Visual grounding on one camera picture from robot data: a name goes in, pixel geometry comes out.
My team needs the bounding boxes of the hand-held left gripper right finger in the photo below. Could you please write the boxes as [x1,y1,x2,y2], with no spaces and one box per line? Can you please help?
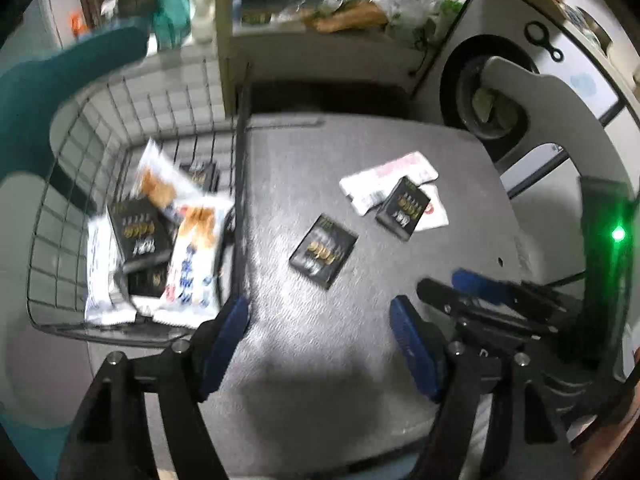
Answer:
[390,296,588,480]

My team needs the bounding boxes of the black loop tool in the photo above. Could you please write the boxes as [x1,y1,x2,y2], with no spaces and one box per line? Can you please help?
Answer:
[524,21,565,62]

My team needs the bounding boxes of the person's right forearm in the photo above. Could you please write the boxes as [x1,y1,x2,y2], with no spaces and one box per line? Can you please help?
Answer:
[582,347,640,480]

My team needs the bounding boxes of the white bottle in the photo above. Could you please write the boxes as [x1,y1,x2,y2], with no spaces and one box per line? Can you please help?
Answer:
[189,0,218,43]

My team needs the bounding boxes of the clear plastic food bags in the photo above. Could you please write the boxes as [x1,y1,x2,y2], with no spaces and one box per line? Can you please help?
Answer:
[280,0,463,48]

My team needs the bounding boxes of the white sachet with red dot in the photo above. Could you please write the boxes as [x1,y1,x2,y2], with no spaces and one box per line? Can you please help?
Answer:
[414,183,451,232]

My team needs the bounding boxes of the black box with gold print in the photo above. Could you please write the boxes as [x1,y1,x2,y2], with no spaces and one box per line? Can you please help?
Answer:
[107,200,173,271]
[127,265,169,299]
[375,177,432,242]
[179,160,219,193]

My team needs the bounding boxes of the wooden shelf post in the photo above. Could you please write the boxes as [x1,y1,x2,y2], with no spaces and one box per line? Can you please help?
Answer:
[215,0,253,118]

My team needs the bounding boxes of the white washing machine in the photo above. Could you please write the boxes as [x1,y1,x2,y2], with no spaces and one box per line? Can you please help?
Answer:
[437,0,640,196]

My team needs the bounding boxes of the pink and white sachet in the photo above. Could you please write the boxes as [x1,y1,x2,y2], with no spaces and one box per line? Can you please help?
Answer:
[340,151,439,216]

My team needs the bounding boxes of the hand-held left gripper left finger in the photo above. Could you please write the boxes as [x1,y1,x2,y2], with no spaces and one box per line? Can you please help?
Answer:
[57,296,251,480]

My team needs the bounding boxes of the teal plastic bag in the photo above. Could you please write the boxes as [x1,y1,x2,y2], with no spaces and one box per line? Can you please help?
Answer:
[152,0,193,41]

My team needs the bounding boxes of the black wire basket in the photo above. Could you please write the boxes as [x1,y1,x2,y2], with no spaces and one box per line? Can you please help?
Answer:
[27,60,253,343]

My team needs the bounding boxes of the black snack packet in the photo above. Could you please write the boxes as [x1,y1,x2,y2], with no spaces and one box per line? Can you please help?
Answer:
[289,215,359,291]

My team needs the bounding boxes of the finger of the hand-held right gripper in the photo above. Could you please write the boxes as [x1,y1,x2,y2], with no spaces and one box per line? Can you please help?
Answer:
[417,278,558,338]
[452,270,581,318]

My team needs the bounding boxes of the white snack packet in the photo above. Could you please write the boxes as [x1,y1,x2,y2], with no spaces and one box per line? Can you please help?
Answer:
[84,215,137,324]
[154,195,234,329]
[131,140,211,223]

